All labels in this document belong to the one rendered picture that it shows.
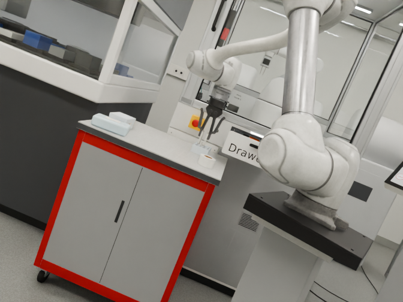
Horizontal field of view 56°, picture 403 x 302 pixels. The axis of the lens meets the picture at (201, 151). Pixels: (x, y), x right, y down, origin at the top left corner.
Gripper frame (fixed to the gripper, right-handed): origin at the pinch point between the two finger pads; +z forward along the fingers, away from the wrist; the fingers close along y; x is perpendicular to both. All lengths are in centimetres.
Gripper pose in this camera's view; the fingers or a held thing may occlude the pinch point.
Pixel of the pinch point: (203, 138)
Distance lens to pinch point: 185.0
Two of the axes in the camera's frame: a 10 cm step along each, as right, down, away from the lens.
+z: -3.6, 9.2, 1.6
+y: 9.2, 3.8, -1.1
